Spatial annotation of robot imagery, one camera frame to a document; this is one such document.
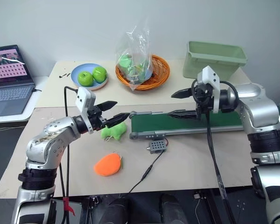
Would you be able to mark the clear plastic bag of toys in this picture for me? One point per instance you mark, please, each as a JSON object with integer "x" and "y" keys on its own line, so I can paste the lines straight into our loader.
{"x": 135, "y": 60}

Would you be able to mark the green conveyor belt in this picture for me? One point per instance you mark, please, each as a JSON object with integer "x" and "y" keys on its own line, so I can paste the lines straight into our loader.
{"x": 158, "y": 124}

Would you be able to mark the grey perforated control box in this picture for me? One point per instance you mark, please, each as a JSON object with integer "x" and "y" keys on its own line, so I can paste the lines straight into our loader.
{"x": 156, "y": 146}

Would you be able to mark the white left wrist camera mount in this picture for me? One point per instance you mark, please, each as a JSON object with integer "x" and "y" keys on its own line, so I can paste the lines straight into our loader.
{"x": 84, "y": 98}

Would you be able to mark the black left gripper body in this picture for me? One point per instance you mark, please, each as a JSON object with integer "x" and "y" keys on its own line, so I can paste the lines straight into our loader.
{"x": 96, "y": 117}

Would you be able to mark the orange woven basket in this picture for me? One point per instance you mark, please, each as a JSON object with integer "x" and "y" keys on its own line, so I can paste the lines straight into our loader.
{"x": 162, "y": 72}

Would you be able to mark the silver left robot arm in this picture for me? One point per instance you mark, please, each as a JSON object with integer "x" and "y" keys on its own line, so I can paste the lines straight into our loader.
{"x": 51, "y": 140}

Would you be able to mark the pale green plastic bin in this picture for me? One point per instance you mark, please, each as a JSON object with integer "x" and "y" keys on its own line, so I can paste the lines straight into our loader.
{"x": 212, "y": 56}

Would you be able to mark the green apple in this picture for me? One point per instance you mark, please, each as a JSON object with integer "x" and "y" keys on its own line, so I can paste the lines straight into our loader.
{"x": 85, "y": 79}
{"x": 100, "y": 74}

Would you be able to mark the white side table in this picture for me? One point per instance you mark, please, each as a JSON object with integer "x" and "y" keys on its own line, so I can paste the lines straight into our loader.
{"x": 40, "y": 81}

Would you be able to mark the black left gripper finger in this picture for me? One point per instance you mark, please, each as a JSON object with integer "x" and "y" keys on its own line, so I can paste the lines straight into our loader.
{"x": 117, "y": 119}
{"x": 108, "y": 105}

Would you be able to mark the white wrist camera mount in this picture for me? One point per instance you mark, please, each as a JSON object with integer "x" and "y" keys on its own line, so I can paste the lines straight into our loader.
{"x": 84, "y": 98}
{"x": 210, "y": 75}

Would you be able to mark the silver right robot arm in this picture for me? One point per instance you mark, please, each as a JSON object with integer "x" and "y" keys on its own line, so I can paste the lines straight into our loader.
{"x": 259, "y": 109}

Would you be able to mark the orange plush toy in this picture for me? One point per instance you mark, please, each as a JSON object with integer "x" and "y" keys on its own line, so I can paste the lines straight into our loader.
{"x": 107, "y": 164}

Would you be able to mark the light blue plate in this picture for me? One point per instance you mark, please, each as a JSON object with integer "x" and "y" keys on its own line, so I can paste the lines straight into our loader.
{"x": 75, "y": 79}

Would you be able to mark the grey laptop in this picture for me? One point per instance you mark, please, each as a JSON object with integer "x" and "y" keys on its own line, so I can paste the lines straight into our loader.
{"x": 7, "y": 93}

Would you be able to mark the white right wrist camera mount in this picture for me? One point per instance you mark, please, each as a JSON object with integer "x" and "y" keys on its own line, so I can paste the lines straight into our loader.
{"x": 210, "y": 75}

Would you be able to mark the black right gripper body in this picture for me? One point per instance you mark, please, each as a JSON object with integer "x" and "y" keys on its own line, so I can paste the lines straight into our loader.
{"x": 204, "y": 96}

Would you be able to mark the green plush toy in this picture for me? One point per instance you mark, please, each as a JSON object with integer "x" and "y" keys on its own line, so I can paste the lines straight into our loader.
{"x": 115, "y": 131}

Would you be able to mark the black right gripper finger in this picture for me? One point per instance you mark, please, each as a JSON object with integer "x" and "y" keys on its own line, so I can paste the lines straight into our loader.
{"x": 183, "y": 93}
{"x": 184, "y": 114}

